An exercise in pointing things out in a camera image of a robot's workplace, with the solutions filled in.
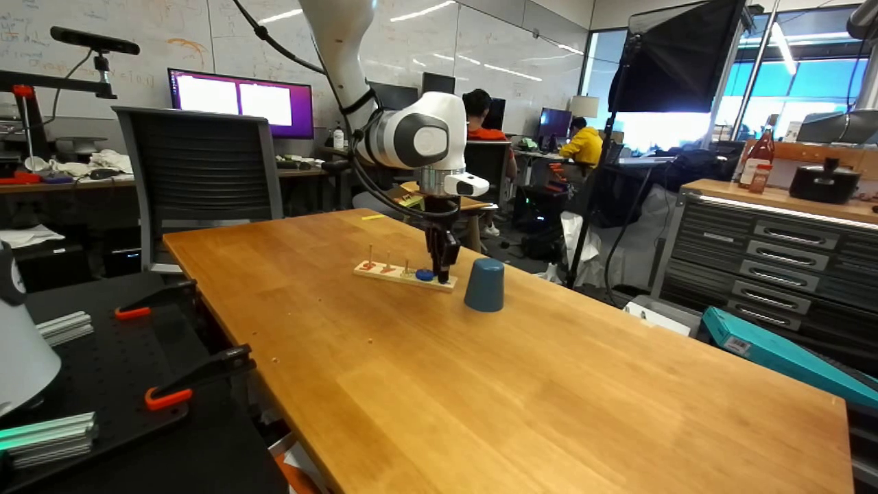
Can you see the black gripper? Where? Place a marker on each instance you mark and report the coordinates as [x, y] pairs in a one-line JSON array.
[[442, 217]]

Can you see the blue disk with hole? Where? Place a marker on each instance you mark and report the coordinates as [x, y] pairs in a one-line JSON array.
[[423, 276]]

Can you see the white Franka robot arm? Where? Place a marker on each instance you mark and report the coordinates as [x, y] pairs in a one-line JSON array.
[[344, 57]]

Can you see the blue plastic cup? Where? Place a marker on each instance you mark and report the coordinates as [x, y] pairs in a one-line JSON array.
[[483, 287]]

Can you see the wooden number peg board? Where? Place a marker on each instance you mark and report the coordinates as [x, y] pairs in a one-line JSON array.
[[387, 271]]

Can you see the yellow tape strip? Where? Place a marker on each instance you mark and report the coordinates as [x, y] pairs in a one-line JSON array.
[[375, 217]]

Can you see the person in red shirt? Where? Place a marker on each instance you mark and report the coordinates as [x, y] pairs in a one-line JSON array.
[[479, 116]]

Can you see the lit blue computer monitor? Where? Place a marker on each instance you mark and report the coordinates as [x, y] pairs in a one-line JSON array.
[[553, 126]]

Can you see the person in yellow shirt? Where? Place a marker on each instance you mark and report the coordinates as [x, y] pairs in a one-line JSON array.
[[582, 146]]

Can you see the white flat box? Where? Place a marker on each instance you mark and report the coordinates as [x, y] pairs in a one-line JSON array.
[[659, 316]]

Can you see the lit purple computer monitor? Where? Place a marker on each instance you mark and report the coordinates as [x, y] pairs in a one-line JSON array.
[[240, 99]]

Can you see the grey mesh office chair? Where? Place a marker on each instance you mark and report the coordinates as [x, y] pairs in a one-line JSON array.
[[196, 174]]

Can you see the black clamp orange tip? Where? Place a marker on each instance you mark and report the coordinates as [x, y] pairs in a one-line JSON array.
[[152, 305], [196, 374]]

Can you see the black softbox light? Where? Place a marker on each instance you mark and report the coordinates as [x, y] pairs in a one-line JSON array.
[[675, 58]]

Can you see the red labelled bottle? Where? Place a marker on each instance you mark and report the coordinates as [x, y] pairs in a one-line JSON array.
[[756, 165]]

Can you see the grey drawer cabinet wooden top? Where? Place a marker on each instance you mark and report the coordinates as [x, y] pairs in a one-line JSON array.
[[777, 266]]

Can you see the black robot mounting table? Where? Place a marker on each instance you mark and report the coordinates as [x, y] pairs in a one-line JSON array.
[[137, 441]]

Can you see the teal case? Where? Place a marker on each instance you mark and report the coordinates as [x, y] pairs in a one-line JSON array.
[[785, 359]]

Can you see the white cloth pile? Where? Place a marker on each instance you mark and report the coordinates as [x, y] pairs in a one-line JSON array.
[[91, 165]]

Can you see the black device on cabinet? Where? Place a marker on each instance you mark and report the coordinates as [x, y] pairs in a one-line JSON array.
[[823, 182]]

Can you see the wrist mounted camera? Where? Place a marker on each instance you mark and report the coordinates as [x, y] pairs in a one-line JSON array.
[[465, 185]]

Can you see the aluminium extrusion rail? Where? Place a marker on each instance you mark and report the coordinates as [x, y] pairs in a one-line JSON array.
[[45, 434], [65, 329]]

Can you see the black stereo camera bar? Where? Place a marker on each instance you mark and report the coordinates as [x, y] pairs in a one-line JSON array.
[[91, 42]]

